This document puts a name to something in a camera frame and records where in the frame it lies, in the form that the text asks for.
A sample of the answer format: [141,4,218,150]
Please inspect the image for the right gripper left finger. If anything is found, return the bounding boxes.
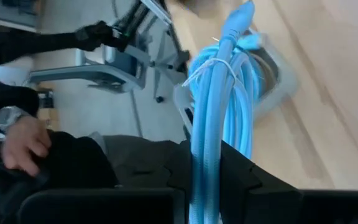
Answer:
[17,135,193,224]

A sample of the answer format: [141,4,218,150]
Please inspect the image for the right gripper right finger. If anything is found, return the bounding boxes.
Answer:
[219,141,358,224]

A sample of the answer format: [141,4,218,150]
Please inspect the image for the blue ethernet cable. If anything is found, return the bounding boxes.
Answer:
[181,0,265,224]

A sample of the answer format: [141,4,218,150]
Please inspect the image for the person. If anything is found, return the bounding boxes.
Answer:
[0,29,119,200]

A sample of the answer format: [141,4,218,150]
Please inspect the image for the grey metal stand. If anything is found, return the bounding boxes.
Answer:
[28,43,150,94]

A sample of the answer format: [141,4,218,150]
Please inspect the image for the cardboard box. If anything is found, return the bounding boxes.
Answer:
[37,107,60,131]

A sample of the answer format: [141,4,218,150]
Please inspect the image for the person's hand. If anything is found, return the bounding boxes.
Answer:
[0,116,52,177]

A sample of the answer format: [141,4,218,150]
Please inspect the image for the silver wristwatch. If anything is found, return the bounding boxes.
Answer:
[0,105,31,133]

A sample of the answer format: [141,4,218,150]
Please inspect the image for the grey desk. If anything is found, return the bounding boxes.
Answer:
[0,0,43,32]

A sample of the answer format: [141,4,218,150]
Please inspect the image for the black leader arm handle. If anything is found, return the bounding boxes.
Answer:
[75,20,132,53]
[0,161,51,218]

